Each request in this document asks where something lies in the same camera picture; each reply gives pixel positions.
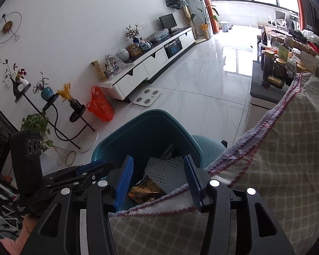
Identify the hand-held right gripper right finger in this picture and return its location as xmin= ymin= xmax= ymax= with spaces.
xmin=183 ymin=154 xmax=295 ymax=255

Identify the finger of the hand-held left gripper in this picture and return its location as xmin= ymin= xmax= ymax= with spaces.
xmin=53 ymin=159 xmax=115 ymax=181
xmin=44 ymin=175 xmax=108 ymax=192

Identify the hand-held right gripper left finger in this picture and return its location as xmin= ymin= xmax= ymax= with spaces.
xmin=20 ymin=155 xmax=135 ymax=255

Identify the gold snack wrapper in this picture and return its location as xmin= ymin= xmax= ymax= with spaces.
xmin=127 ymin=177 xmax=166 ymax=205

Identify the teal plastic trash bin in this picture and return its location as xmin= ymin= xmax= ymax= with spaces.
xmin=91 ymin=109 xmax=230 ymax=213

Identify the white foam net sleeve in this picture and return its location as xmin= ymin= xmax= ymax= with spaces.
xmin=143 ymin=156 xmax=189 ymax=192

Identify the person's left forearm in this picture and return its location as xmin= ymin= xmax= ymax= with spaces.
xmin=5 ymin=213 xmax=47 ymax=255

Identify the green leafy potted plant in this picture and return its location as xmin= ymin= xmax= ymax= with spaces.
xmin=20 ymin=111 xmax=54 ymax=152

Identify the black tiered plant stand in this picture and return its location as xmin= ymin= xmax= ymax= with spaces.
xmin=14 ymin=82 xmax=97 ymax=150

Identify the red plastic bag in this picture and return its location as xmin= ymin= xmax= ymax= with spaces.
xmin=86 ymin=86 xmax=115 ymax=122

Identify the dark vase with yellow wheat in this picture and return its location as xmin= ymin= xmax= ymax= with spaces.
xmin=57 ymin=82 xmax=82 ymax=110

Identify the blue vase with plant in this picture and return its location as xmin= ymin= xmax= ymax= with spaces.
xmin=33 ymin=71 xmax=55 ymax=101

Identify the white body scale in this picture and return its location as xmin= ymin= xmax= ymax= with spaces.
xmin=132 ymin=87 xmax=162 ymax=106

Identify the white vase with red leaves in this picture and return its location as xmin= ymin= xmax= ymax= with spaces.
xmin=0 ymin=58 xmax=28 ymax=89

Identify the yellow box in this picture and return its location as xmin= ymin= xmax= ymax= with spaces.
xmin=91 ymin=60 xmax=107 ymax=82

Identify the clear wrapped ornament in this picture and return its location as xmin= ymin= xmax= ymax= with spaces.
xmin=104 ymin=54 xmax=126 ymax=79

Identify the white ceramic jar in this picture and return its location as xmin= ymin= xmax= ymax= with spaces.
xmin=115 ymin=48 xmax=130 ymax=62

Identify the white tv cabinet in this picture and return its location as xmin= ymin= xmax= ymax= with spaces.
xmin=98 ymin=27 xmax=196 ymax=104

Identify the framed picture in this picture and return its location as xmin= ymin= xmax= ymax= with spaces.
xmin=127 ymin=44 xmax=143 ymax=57

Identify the blue and white teapot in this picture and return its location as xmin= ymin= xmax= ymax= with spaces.
xmin=138 ymin=39 xmax=152 ymax=51

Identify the dark coffee table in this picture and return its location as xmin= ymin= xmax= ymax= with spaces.
xmin=249 ymin=27 xmax=291 ymax=110

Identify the small plant in blue vase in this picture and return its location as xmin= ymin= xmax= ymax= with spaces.
xmin=125 ymin=24 xmax=141 ymax=44

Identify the black cabinet appliance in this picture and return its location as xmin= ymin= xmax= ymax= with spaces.
xmin=164 ymin=38 xmax=183 ymax=58

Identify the plastic wrapped bundle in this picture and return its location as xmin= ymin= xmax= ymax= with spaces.
xmin=150 ymin=28 xmax=169 ymax=43

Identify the group of glass jars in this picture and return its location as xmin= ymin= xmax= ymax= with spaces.
xmin=259 ymin=31 xmax=312 ymax=90

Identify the black monitor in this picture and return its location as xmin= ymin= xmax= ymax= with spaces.
xmin=159 ymin=13 xmax=177 ymax=34

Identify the tall plant in yellow pot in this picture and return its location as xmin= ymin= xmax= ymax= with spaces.
xmin=188 ymin=0 xmax=220 ymax=40

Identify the green card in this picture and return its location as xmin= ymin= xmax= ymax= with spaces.
xmin=278 ymin=44 xmax=289 ymax=60

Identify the covered standing fan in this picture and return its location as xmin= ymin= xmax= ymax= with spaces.
xmin=165 ymin=0 xmax=189 ymax=27

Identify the pile of clothes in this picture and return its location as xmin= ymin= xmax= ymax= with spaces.
xmin=289 ymin=29 xmax=319 ymax=62

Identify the white chair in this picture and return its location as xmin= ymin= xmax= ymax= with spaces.
xmin=268 ymin=10 xmax=288 ymax=28

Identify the grey curtain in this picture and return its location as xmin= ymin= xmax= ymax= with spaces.
xmin=300 ymin=0 xmax=319 ymax=32

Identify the round wire wall clock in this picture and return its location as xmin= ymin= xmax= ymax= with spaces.
xmin=0 ymin=11 xmax=22 ymax=44

